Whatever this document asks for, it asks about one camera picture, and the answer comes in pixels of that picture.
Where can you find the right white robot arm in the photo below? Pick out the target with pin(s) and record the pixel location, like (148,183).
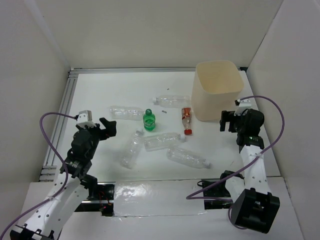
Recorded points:
(254,206)

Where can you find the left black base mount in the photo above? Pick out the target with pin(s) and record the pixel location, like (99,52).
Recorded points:
(101,202)

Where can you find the green plastic bottle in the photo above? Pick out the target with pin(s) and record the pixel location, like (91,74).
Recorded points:
(149,120)

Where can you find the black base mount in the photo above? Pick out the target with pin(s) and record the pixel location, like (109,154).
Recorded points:
(101,202)
(218,191)

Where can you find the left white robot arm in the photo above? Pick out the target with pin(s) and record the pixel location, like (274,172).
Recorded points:
(72,185)

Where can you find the aluminium frame rail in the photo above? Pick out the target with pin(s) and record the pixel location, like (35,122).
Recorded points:
(99,89)

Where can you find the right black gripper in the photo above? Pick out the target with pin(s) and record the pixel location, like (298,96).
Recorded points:
(227,116)

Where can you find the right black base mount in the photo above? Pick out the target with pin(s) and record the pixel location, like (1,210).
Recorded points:
(218,191)

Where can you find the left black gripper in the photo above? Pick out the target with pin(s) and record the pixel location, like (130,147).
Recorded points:
(110,130)

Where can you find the beige plastic bin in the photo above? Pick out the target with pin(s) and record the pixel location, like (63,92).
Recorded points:
(215,87)

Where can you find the clear bottle upright-lying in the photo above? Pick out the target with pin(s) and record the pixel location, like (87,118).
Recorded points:
(132,148)

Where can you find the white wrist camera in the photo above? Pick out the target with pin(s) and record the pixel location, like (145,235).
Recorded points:
(242,106)
(84,117)

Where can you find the clear bottle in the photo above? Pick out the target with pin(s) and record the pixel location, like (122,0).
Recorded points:
(172,101)
(187,158)
(126,113)
(163,141)

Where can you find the red cap labelled bottle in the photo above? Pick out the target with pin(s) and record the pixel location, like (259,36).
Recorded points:
(186,118)

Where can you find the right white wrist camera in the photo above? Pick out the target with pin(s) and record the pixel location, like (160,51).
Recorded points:
(242,106)

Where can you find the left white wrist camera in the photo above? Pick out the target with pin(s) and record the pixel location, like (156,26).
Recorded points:
(84,117)

